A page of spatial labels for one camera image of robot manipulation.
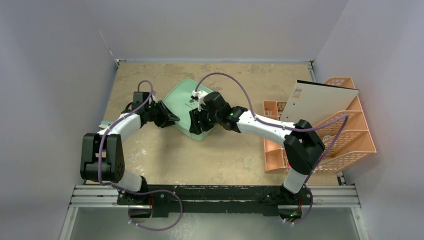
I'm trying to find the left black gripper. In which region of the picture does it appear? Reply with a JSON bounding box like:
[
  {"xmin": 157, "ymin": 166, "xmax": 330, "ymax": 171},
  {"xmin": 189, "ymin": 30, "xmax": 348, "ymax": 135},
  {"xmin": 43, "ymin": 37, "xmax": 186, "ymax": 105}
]
[{"xmin": 144, "ymin": 101, "xmax": 178, "ymax": 128}]

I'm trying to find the mint green storage case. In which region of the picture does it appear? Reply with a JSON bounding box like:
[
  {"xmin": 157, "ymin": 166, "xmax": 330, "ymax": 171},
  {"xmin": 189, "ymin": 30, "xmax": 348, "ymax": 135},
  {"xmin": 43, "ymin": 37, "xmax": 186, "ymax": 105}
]
[{"xmin": 162, "ymin": 79, "xmax": 210, "ymax": 142}]

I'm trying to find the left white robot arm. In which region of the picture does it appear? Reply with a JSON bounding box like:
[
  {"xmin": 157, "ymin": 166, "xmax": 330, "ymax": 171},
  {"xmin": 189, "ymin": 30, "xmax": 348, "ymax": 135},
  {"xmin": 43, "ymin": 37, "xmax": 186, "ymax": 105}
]
[{"xmin": 80, "ymin": 91, "xmax": 180, "ymax": 205}]

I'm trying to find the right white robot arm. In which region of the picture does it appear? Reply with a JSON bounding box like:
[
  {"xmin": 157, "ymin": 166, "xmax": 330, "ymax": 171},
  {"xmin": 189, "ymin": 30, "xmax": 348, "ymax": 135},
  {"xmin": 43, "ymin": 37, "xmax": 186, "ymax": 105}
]
[{"xmin": 189, "ymin": 90, "xmax": 325, "ymax": 204}]

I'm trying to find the light blue stapler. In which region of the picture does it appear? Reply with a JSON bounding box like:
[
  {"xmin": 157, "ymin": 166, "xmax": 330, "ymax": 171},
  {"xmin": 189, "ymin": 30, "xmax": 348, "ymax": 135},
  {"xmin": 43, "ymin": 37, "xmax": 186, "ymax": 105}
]
[{"xmin": 98, "ymin": 120, "xmax": 113, "ymax": 131}]

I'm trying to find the white cardboard folder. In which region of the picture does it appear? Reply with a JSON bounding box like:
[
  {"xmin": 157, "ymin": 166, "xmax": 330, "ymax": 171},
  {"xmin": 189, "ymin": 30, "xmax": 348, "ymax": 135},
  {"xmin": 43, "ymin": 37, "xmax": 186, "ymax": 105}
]
[{"xmin": 280, "ymin": 80, "xmax": 360, "ymax": 127}]

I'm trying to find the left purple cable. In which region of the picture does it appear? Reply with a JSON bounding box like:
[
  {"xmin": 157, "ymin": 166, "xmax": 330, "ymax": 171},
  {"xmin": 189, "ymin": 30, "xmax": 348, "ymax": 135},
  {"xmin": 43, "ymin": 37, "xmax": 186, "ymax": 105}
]
[{"xmin": 97, "ymin": 80, "xmax": 184, "ymax": 232}]

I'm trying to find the purple cable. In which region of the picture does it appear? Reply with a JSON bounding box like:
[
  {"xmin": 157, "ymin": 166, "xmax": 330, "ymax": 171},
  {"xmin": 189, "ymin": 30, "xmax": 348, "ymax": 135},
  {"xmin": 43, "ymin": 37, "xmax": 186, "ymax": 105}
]
[
  {"xmin": 97, "ymin": 80, "xmax": 184, "ymax": 232},
  {"xmin": 194, "ymin": 72, "xmax": 350, "ymax": 226}
]

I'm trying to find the black metal base frame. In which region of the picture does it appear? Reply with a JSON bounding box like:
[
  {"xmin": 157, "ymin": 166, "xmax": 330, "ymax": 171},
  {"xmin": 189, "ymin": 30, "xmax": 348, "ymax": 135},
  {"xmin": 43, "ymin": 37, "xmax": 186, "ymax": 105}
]
[{"xmin": 117, "ymin": 182, "xmax": 313, "ymax": 221}]

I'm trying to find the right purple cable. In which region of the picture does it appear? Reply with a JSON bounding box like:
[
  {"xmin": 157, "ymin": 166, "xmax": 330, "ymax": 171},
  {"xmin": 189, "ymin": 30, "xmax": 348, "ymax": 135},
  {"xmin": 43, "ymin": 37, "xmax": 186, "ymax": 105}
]
[{"xmin": 194, "ymin": 72, "xmax": 350, "ymax": 226}]

